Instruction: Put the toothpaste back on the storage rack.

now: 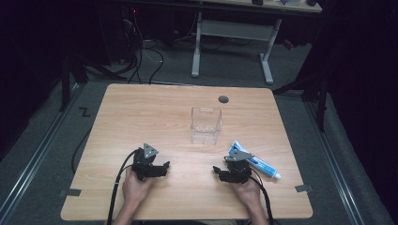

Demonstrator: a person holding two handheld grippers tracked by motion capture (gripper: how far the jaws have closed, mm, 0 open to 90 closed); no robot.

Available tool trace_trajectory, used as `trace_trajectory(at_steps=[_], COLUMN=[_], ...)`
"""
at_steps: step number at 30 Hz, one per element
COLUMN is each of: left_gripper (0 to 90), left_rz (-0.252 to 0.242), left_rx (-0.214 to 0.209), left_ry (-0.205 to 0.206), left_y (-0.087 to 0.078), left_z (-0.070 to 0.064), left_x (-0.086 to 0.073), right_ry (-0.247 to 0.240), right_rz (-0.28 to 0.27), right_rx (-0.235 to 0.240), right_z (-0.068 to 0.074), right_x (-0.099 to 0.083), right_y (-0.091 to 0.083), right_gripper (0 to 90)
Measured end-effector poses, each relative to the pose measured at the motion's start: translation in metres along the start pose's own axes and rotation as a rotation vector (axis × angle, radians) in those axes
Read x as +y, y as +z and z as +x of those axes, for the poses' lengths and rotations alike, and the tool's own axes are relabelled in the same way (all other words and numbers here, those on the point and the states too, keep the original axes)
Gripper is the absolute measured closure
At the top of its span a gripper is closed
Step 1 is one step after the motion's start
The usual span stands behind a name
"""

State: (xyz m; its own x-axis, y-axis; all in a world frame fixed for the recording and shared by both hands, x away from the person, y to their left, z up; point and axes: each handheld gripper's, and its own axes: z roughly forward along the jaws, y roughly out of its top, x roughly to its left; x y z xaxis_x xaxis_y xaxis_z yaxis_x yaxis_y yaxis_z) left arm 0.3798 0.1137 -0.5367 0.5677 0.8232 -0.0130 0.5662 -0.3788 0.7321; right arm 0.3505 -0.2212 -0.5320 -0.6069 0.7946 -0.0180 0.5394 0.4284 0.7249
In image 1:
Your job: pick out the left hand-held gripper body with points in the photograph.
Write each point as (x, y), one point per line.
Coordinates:
(144, 164)

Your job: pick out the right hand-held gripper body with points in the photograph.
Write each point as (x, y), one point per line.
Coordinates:
(238, 170)

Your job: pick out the blue white toothpaste tube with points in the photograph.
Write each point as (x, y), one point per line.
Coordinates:
(261, 165)

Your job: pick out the clear plastic container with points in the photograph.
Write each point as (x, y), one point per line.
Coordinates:
(206, 126)

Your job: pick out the person's right hand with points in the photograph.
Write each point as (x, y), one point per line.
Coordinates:
(248, 192)

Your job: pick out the person's left hand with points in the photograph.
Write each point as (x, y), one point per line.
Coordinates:
(135, 189)

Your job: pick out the grey tape piece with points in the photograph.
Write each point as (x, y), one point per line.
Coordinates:
(303, 188)
(72, 192)

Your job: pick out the dark round table grommet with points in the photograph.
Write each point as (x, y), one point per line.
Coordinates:
(223, 99)

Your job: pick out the black metal stand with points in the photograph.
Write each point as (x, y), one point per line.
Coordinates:
(320, 103)
(65, 84)

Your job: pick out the small red object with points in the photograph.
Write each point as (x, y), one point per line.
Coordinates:
(288, 44)

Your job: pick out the white-legged background desk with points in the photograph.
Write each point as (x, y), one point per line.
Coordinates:
(234, 29)

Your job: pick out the metal floor rail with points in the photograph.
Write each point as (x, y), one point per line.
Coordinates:
(336, 168)
(34, 159)

